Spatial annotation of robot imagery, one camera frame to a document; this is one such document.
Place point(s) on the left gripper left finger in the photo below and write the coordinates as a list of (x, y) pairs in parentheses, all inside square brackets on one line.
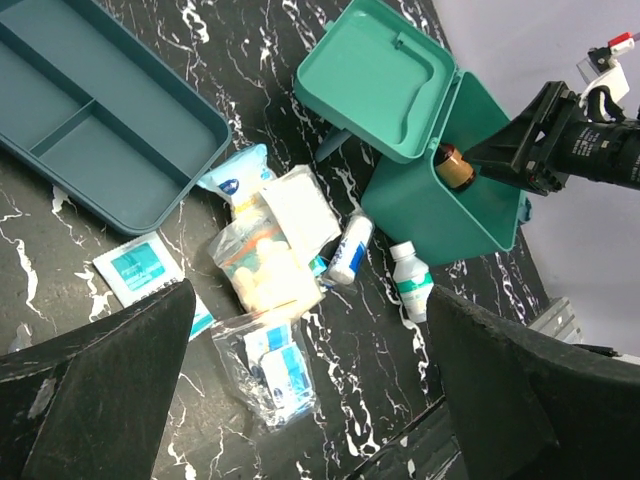
[(92, 403)]

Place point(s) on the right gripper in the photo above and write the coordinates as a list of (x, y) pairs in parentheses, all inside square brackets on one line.
[(555, 138)]

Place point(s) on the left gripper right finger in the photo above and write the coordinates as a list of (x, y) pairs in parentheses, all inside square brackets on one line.
[(527, 406)]

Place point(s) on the brown medicine bottle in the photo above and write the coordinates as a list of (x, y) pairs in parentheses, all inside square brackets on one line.
[(454, 171)]

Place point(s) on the green medicine box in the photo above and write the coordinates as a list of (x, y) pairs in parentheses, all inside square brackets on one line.
[(376, 77)]

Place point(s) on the white green-label bottle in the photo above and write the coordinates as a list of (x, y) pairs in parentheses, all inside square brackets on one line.
[(413, 281)]

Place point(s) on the cotton ball bag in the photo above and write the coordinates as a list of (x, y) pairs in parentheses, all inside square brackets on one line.
[(263, 269)]

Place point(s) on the blue cotton swab bag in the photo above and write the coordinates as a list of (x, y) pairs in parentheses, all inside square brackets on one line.
[(239, 180)]

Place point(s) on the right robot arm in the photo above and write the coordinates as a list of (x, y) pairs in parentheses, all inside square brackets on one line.
[(630, 155)]

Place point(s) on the teal white wipe packet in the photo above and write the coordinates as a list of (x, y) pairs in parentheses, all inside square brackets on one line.
[(138, 268)]

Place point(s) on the clear bag blue bandages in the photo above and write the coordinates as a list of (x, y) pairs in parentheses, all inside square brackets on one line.
[(266, 362)]

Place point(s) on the white blue tube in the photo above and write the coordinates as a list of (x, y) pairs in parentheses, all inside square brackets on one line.
[(351, 249)]

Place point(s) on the white gauze packet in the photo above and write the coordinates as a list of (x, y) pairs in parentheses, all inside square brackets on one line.
[(302, 212)]

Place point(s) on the blue divided tray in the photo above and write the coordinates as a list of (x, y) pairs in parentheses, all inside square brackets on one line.
[(97, 113)]

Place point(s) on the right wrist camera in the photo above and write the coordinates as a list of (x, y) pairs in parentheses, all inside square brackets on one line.
[(606, 83)]

